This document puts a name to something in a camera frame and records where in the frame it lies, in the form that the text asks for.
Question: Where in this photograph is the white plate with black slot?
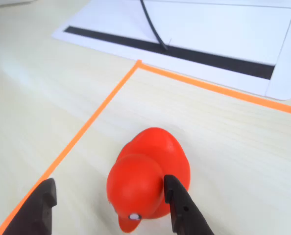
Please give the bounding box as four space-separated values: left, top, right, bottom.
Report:
51 0 291 101

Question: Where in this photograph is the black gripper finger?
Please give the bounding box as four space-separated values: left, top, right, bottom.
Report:
2 177 58 235
163 174 215 235

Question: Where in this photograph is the red rubber duck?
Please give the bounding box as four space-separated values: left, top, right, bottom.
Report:
106 127 191 234

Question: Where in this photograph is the short orange tape strip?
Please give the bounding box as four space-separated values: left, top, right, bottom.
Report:
0 59 143 235

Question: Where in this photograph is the thin black cable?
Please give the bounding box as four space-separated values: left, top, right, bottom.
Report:
139 0 170 51

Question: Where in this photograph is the long orange tape strip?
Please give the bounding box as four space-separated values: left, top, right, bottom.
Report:
135 60 291 116

